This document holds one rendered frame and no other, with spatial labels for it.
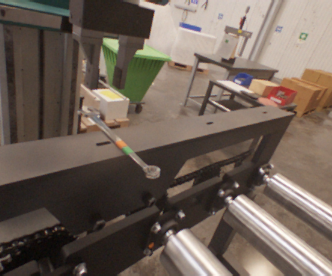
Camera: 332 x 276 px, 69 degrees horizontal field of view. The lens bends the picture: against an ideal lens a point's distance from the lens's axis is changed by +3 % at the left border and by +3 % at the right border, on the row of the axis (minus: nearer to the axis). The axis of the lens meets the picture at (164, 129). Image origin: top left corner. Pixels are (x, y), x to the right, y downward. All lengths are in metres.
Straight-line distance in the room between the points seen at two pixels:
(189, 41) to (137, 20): 6.79
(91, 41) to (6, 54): 0.75
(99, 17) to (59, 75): 0.89
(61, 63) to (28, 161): 0.90
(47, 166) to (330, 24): 10.78
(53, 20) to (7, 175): 0.66
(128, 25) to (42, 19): 0.53
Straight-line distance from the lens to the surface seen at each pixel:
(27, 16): 0.93
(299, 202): 1.09
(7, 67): 1.16
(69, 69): 1.24
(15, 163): 0.40
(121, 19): 0.43
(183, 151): 0.55
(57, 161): 0.40
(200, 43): 7.26
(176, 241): 0.67
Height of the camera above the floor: 1.41
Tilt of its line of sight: 26 degrees down
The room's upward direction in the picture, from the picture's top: 15 degrees clockwise
